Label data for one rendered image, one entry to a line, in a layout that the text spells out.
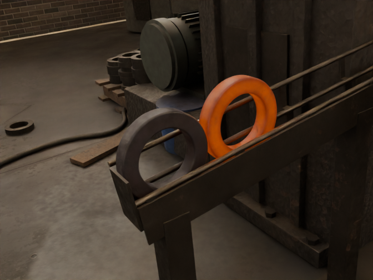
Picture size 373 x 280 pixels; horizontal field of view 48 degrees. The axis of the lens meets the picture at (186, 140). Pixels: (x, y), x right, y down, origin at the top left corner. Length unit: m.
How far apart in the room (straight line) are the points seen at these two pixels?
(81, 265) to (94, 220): 0.28
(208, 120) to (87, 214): 1.15
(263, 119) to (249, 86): 0.09
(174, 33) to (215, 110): 1.34
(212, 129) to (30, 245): 1.13
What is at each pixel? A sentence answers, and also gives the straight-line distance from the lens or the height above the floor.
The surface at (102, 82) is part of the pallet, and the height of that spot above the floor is 0.14.
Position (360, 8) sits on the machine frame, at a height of 0.81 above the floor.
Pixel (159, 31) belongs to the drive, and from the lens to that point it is 2.14.
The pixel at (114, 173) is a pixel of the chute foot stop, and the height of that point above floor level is 0.63.
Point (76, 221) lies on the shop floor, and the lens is 1.83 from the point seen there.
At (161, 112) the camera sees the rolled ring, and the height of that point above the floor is 0.73.
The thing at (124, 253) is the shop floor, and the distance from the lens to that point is 1.60.
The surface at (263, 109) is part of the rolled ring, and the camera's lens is 0.89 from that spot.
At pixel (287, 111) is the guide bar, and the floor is 0.63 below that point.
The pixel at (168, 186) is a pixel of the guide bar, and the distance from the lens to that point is 0.77.
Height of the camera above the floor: 0.98
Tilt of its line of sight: 24 degrees down
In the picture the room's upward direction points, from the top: 6 degrees counter-clockwise
